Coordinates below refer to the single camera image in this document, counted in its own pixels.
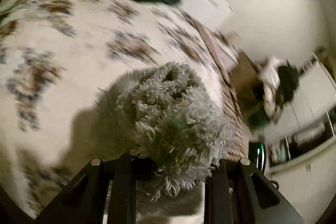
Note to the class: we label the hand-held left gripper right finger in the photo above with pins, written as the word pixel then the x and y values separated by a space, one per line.
pixel 218 182

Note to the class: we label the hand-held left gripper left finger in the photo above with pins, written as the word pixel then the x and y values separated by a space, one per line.
pixel 123 174

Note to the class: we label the grey fluffy pants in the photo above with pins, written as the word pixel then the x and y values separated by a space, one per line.
pixel 168 108

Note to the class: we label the green storage bin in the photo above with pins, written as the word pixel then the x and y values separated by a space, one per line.
pixel 258 120

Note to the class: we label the folding chair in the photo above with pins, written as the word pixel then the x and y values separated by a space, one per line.
pixel 273 108

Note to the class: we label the pink garment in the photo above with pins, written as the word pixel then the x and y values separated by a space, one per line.
pixel 270 102

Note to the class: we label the white wardrobe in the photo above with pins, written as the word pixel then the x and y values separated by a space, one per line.
pixel 304 113

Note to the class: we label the brown cardboard box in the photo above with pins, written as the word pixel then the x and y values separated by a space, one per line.
pixel 245 79

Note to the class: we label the black garment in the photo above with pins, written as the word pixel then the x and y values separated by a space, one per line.
pixel 288 82

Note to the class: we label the white garment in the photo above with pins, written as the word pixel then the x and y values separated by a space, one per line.
pixel 270 73

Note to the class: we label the checkered bed sheet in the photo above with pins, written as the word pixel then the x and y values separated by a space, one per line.
pixel 223 77

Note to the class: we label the floral bed quilt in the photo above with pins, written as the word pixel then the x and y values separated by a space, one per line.
pixel 65 56

